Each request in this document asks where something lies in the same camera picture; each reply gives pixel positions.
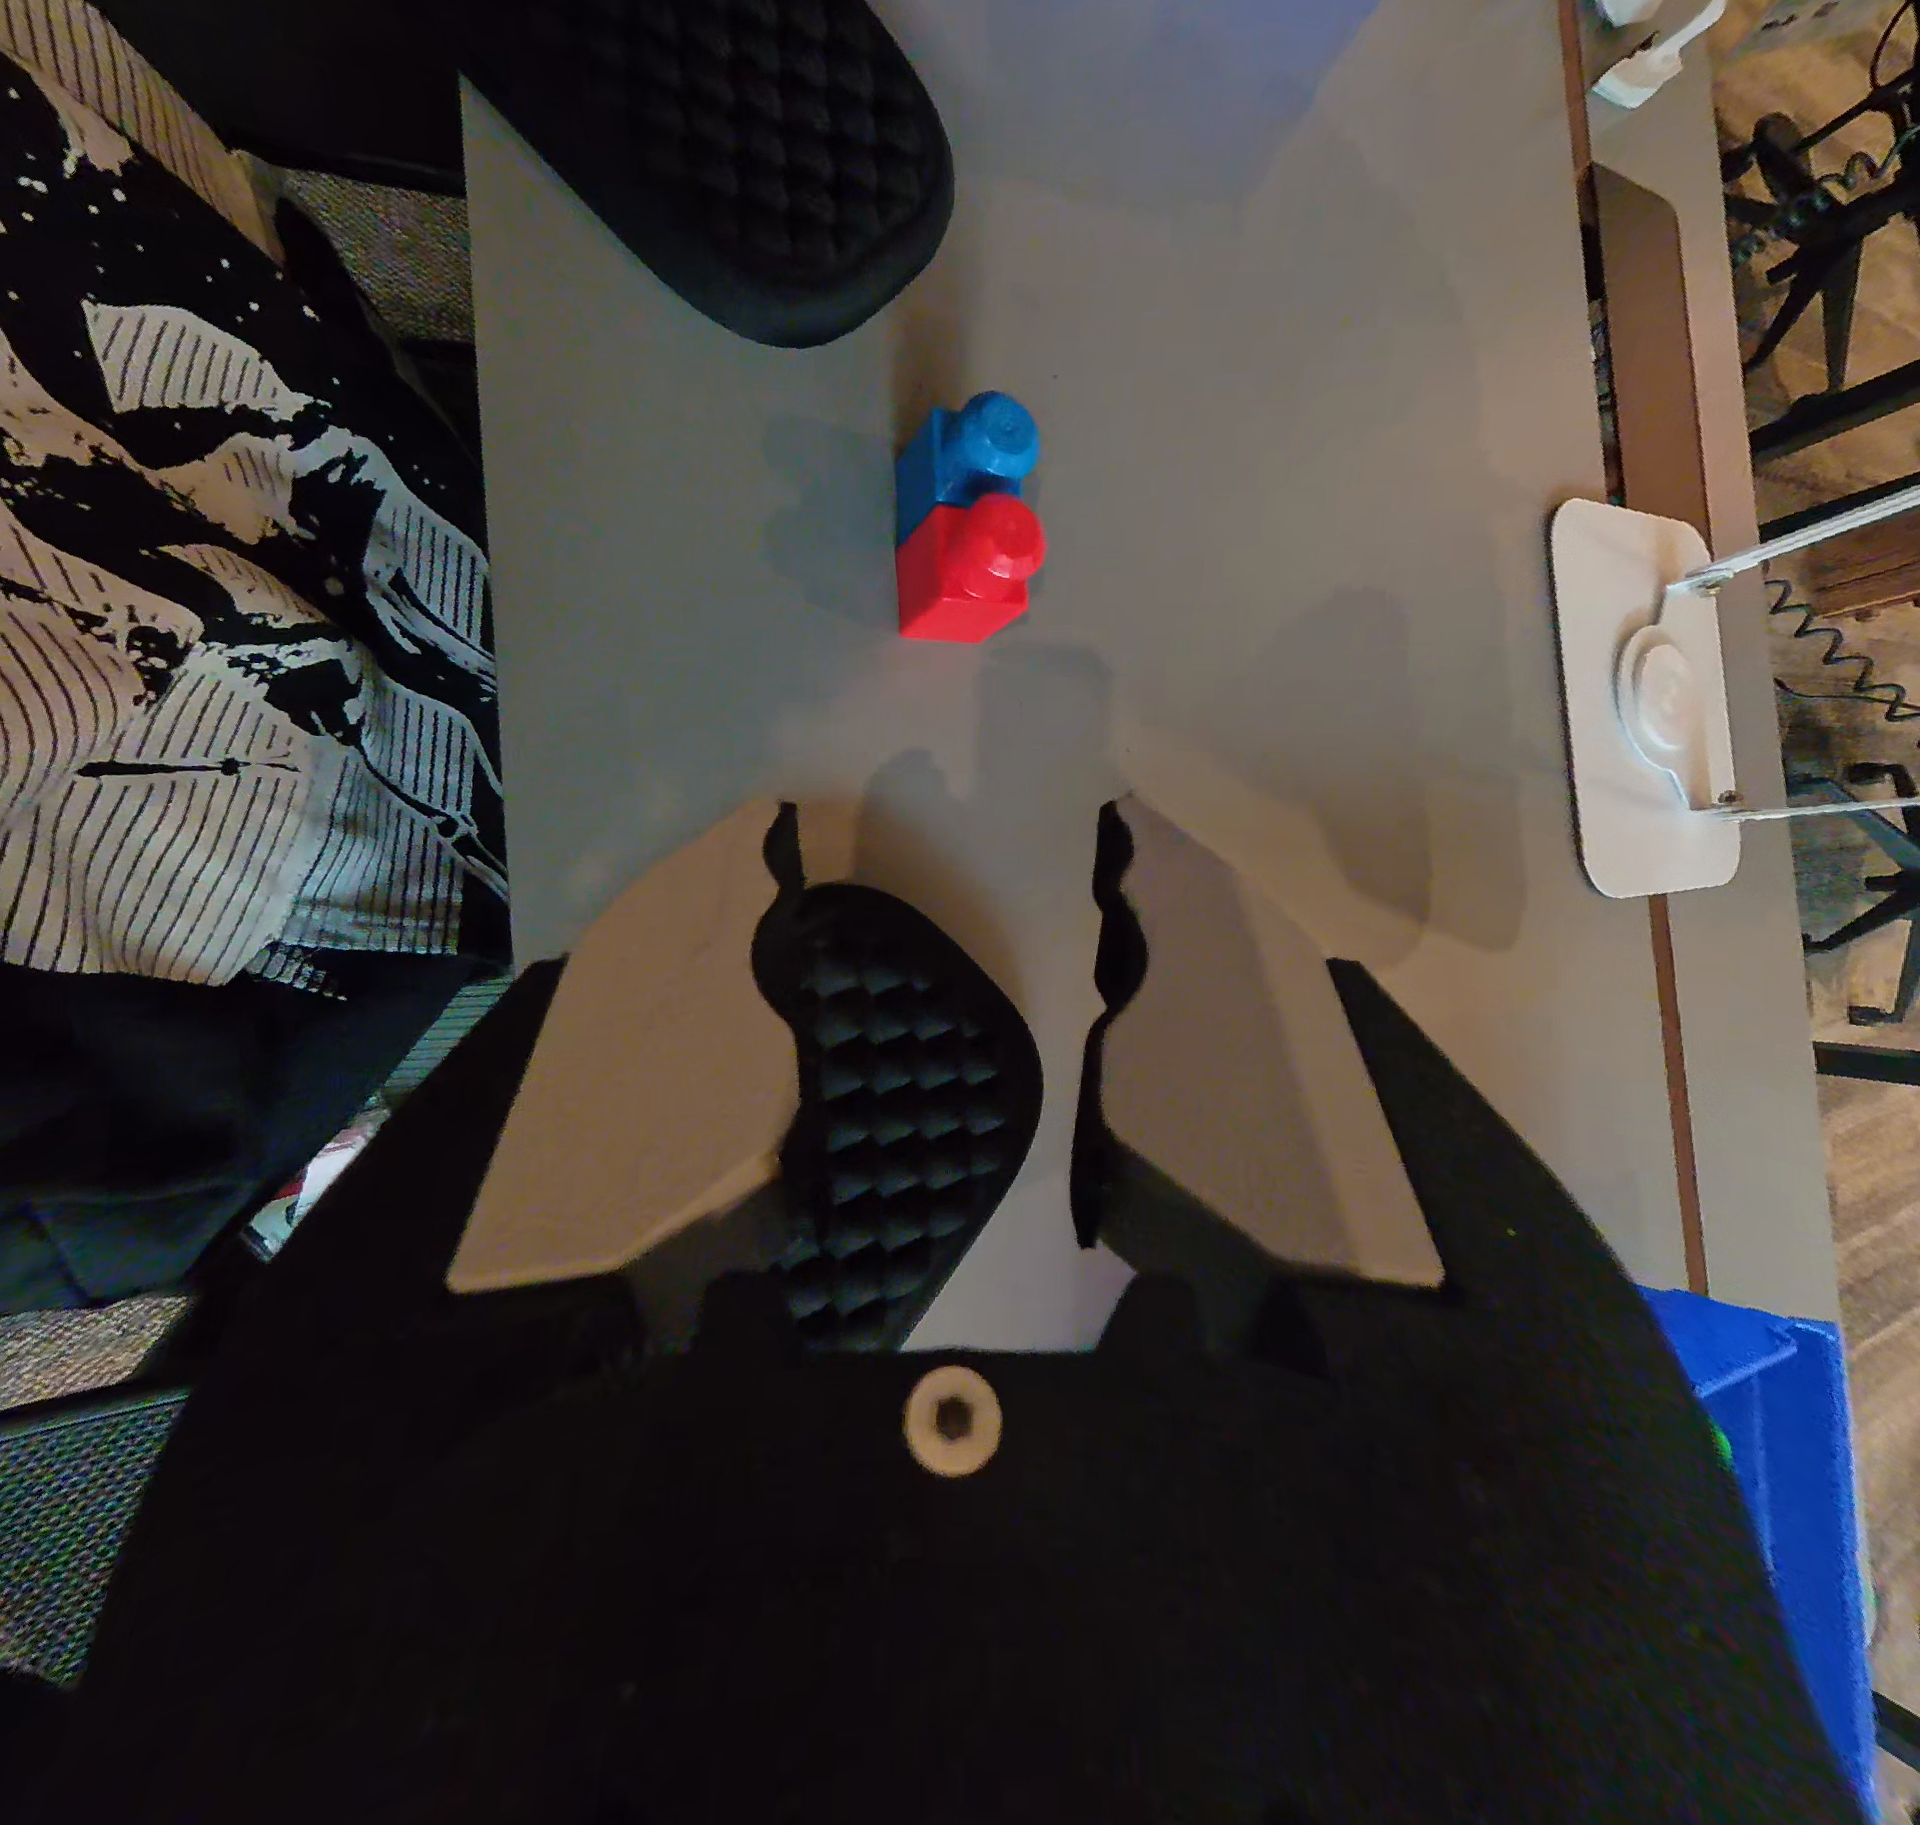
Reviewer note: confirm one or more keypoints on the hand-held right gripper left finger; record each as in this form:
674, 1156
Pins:
631, 1075

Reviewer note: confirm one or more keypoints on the blue plastic bin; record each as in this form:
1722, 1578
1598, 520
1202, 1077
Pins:
1786, 1555

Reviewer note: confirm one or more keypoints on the black-and-white patterned garment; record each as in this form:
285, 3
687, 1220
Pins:
196, 581

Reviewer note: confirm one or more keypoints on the white tabletop display stand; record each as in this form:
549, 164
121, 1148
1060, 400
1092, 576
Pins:
1628, 716

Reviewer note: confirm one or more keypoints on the red single-stud mega block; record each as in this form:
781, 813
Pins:
967, 572

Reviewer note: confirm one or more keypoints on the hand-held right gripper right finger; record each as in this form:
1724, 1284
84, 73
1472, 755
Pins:
1260, 1091

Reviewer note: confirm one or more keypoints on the black office chair base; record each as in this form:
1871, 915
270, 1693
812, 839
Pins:
1830, 175

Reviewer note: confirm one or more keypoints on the blue single-stud mega block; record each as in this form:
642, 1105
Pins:
961, 452

